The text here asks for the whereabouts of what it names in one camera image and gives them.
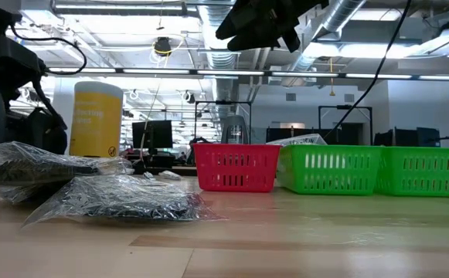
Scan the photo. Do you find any black rig frame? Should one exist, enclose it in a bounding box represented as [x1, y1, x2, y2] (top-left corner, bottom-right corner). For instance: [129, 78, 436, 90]
[194, 100, 253, 146]
[318, 104, 374, 147]

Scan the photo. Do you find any green plastic basket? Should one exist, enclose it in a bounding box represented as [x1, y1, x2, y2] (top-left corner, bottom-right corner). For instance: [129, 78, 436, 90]
[276, 144, 383, 195]
[374, 145, 449, 198]

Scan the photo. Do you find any black computer monitor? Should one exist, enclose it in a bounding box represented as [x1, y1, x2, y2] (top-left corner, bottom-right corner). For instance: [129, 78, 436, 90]
[131, 120, 174, 150]

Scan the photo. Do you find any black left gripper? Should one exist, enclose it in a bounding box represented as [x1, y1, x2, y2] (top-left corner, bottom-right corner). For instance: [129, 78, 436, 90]
[0, 35, 70, 156]

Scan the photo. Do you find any black aluminium table frame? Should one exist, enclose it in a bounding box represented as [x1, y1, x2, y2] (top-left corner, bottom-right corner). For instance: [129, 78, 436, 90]
[131, 164, 199, 177]

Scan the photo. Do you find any red plastic basket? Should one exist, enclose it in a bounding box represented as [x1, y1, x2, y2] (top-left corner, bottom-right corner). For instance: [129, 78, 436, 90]
[192, 143, 284, 193]

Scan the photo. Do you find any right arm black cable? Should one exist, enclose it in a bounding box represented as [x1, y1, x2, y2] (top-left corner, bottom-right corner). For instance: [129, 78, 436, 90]
[323, 0, 413, 141]

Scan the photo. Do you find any black overhead camera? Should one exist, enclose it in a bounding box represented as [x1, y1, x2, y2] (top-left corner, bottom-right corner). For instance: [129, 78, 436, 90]
[153, 36, 173, 58]

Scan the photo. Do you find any silver ribbed ventilation duct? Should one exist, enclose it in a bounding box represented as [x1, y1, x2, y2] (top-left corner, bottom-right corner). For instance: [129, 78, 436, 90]
[285, 0, 368, 88]
[197, 3, 241, 128]

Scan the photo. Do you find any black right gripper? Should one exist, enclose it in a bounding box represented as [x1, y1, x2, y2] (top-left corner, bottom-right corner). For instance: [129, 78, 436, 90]
[214, 0, 330, 54]

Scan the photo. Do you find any clear vanity pad bag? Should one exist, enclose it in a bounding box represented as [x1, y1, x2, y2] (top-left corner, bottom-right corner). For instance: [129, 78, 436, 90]
[265, 133, 328, 147]

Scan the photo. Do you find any yellow wipes canister white lid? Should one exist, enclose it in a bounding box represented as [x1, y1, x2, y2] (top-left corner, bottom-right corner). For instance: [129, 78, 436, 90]
[68, 80, 125, 158]

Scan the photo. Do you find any black background screen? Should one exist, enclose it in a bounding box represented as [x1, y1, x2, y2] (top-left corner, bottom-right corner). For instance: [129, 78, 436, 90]
[373, 127, 441, 148]
[265, 127, 364, 147]

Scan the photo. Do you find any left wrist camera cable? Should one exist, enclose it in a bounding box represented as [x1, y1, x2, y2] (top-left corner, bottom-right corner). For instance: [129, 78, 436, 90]
[9, 24, 89, 77]

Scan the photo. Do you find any long led light bar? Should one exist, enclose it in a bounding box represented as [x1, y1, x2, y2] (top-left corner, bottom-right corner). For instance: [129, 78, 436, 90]
[46, 65, 449, 83]

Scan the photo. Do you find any yellow hanging cord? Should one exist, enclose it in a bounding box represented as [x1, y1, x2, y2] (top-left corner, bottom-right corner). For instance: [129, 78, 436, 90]
[328, 56, 336, 97]

